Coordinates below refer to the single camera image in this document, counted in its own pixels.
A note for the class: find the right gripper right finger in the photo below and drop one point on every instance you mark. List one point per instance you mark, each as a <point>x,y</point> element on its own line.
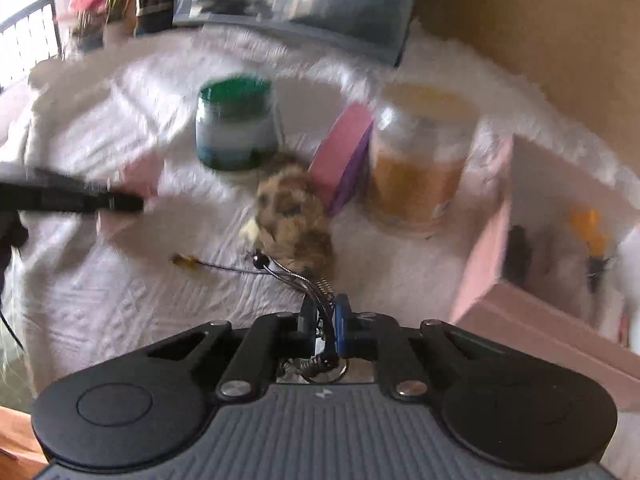
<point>341,318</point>

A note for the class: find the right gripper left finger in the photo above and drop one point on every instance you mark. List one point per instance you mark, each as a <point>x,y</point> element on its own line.
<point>307,320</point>

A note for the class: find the leopard fur tail keychain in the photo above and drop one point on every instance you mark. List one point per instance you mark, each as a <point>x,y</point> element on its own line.
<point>291,237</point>

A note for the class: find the pink gingham cloth pouch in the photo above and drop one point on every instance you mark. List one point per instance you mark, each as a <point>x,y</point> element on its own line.
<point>141,176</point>

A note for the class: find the pink purple sponge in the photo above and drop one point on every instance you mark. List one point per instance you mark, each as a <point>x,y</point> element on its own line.
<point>335,170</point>

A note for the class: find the white textured blanket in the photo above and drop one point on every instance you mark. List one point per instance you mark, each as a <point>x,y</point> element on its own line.
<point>157,350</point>

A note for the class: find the clear jar beige lid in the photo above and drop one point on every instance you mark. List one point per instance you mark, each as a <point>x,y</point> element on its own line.
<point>419,145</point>

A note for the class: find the green lid glass jar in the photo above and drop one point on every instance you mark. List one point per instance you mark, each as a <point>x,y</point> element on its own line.
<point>235,123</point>

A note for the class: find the pink cardboard box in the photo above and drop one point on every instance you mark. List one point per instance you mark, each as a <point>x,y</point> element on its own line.
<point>531,284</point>

